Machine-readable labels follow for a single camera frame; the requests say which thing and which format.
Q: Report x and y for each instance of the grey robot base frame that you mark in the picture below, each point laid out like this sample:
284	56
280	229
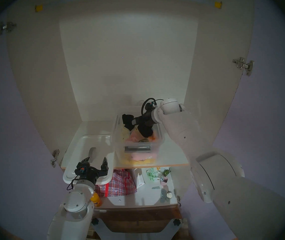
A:
107	232

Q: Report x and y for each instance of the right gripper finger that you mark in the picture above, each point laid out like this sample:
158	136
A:
135	122

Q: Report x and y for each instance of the white wardrobe carcass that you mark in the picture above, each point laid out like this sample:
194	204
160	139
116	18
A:
127	67

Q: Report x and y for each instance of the black sock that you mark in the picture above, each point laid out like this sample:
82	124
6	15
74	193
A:
127	120
145	131

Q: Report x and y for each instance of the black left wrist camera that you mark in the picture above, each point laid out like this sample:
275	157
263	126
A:
82	169

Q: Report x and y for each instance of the metal door hinge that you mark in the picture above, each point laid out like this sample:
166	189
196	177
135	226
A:
178	200
54	155
245	65
7	27

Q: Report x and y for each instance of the orange drink bottle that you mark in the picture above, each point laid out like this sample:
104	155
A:
96	199

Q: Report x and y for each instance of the black star knob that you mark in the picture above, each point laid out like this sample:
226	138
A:
176	222
95	221

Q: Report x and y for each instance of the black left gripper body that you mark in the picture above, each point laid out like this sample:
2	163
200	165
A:
92	175

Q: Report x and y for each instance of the cream cloth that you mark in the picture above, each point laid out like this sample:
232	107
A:
124	134

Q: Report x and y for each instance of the white clothes rod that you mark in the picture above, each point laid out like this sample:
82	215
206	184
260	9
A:
208	2

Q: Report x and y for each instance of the orange cloth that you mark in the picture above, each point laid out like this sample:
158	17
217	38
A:
153	138

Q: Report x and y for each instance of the clear plastic storage bin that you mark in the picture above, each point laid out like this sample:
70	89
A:
117	142

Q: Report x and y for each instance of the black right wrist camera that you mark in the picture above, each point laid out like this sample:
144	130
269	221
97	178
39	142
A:
150	107

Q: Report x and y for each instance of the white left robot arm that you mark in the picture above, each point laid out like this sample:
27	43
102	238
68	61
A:
77	217

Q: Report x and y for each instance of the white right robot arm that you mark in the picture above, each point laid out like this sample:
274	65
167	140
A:
232	187

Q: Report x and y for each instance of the green crumpled wrapper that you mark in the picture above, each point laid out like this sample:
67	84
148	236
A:
152	174

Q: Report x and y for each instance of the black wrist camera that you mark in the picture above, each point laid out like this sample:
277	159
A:
150	107
82	169

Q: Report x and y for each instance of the white plastic bin lid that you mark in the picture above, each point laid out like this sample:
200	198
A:
82	152

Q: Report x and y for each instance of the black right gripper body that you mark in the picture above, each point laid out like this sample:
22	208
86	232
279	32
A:
147	119

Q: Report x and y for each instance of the red plaid bag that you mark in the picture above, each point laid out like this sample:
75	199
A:
117	184

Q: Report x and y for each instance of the peach pink cloth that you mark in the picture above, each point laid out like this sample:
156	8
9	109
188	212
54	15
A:
134	137

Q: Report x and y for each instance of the small round white object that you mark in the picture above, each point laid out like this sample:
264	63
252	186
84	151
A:
169	195

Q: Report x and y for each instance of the lilac wardrobe door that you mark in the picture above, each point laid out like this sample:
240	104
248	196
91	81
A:
270	104
12	142

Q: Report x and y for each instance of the yellow cloth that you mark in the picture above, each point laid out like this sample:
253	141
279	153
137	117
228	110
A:
137	162

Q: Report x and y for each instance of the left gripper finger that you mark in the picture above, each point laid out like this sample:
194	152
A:
85	160
105	164

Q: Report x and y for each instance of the pale pink folded cloth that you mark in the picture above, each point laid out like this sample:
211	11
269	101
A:
142	155

